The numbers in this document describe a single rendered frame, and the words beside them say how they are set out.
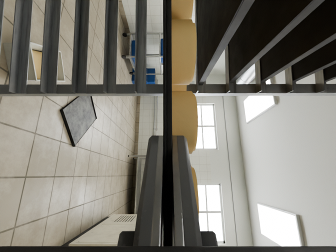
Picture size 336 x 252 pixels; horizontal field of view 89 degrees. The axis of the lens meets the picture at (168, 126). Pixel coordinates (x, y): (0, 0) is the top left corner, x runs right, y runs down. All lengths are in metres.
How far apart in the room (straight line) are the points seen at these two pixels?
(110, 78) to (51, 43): 0.21
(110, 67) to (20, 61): 0.27
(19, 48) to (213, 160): 4.67
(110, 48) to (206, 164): 4.52
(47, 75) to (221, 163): 4.71
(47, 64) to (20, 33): 0.13
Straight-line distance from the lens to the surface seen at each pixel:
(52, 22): 0.72
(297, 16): 0.33
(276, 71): 0.52
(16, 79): 0.70
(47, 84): 0.64
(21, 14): 0.78
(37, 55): 1.55
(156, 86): 0.53
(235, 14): 0.28
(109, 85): 0.56
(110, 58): 0.59
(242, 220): 5.25
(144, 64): 0.56
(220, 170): 4.99
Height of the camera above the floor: 0.95
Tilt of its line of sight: level
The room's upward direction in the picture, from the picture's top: 90 degrees clockwise
